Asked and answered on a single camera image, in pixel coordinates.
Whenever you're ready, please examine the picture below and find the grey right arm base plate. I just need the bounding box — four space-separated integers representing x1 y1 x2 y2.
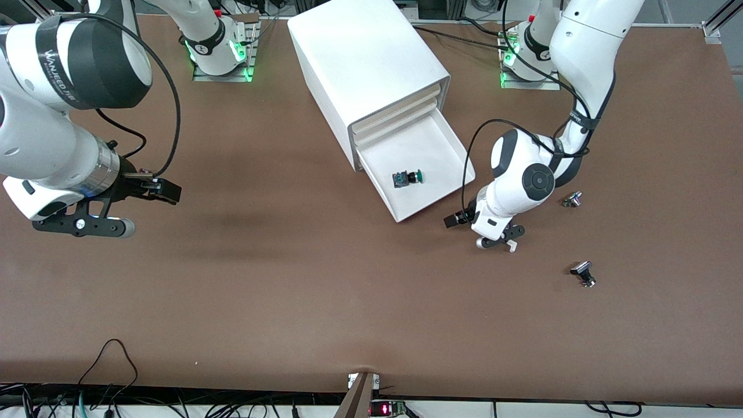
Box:
193 13 260 82

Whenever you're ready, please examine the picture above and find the brown wooden post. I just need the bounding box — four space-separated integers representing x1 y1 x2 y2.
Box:
333 372 375 418

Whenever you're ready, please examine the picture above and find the thin black cable loop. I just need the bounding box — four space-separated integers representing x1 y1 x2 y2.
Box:
77 338 140 401

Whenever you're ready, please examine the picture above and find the black rectangular push button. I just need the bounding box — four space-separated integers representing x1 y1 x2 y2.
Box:
569 261 597 289

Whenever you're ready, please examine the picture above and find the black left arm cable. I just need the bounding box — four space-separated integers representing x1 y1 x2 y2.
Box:
461 0 593 212

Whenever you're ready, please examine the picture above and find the black table cable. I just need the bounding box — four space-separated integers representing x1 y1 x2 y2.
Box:
411 26 513 52
457 16 504 38

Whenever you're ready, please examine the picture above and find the tangled floor cable bundle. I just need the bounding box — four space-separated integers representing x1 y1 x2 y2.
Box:
0 380 326 418

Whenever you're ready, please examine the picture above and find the green mushroom push button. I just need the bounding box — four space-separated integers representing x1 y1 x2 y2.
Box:
392 169 424 189

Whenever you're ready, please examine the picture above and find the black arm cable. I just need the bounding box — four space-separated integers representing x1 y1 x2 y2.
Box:
58 12 182 178
461 0 593 212

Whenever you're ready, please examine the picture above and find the grey left arm base plate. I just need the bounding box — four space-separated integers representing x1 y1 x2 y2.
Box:
499 23 562 91

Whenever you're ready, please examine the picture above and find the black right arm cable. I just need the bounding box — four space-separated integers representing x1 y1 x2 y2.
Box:
58 12 182 178

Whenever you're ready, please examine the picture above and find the aluminium frame profile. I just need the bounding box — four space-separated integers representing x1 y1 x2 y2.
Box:
701 0 743 45
23 0 59 24

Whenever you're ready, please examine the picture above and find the red digit display device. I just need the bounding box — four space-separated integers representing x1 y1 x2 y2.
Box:
370 399 408 418

